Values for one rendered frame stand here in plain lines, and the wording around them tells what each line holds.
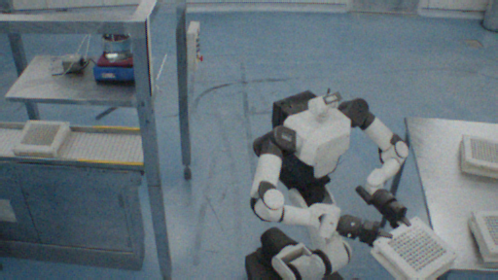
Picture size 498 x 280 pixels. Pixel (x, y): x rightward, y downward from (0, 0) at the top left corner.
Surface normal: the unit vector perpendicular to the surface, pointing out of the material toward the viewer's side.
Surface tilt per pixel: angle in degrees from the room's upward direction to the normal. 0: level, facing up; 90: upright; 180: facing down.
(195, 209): 0
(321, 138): 45
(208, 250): 0
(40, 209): 90
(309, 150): 86
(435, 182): 0
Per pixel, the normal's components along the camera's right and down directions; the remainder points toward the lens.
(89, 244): -0.04, 0.62
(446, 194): 0.04, -0.79
